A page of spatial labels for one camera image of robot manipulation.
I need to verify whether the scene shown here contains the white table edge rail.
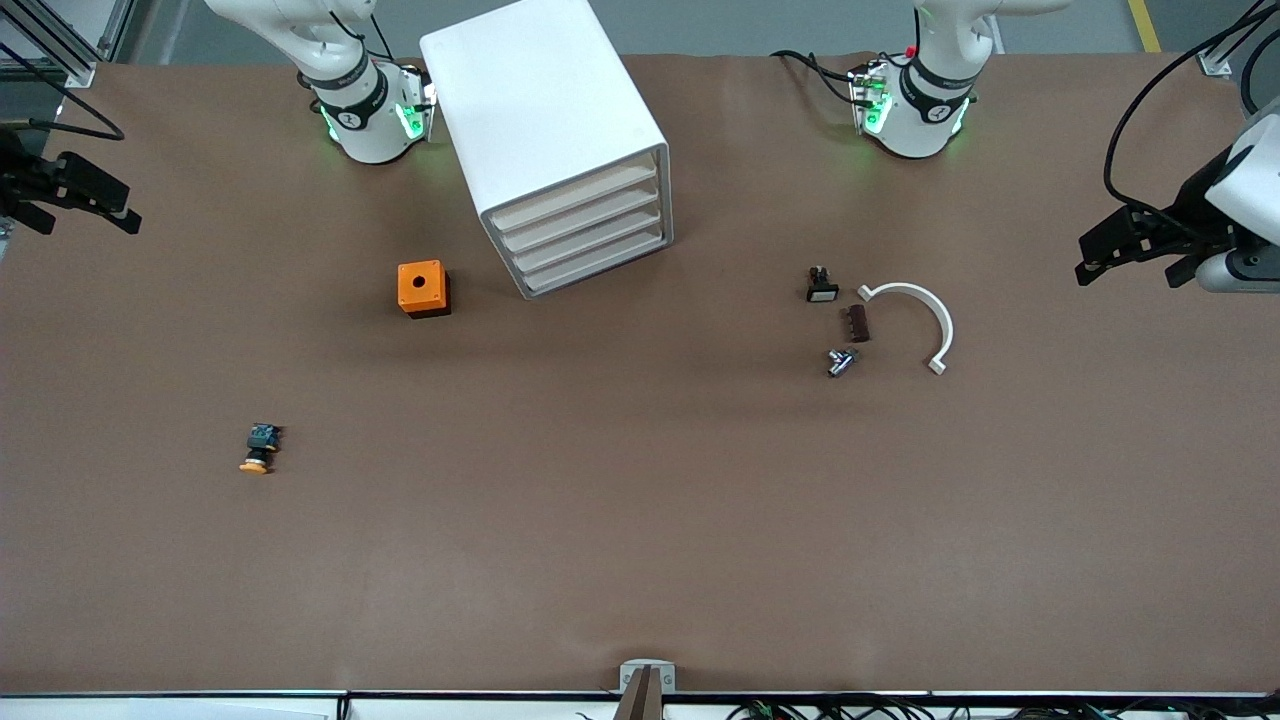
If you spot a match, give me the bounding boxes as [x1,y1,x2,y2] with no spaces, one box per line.
[0,690,1280,720]

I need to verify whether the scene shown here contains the black cable bundle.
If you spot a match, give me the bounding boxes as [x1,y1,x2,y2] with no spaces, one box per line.
[725,697,1280,720]

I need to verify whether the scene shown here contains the aluminium frame profile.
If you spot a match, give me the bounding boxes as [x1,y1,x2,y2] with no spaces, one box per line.
[1198,0,1280,79]
[0,0,136,89]

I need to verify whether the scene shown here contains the orange mushroom pushbutton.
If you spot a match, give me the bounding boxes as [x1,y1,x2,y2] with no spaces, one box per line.
[238,423,284,475]

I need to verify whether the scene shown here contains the grey metal bracket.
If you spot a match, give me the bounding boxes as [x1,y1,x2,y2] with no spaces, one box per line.
[620,658,677,694]

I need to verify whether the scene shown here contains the brown strut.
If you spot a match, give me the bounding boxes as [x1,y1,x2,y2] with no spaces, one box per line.
[615,665,663,720]

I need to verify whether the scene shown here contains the white half-ring pipe clamp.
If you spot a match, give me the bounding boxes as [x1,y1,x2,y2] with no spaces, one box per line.
[856,282,955,376]

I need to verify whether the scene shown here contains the orange button enclosure box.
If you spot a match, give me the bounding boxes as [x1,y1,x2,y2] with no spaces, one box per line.
[397,260,452,319]

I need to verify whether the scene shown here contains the black arm base cable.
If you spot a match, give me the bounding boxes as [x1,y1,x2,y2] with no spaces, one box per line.
[770,48,863,106]
[335,0,398,63]

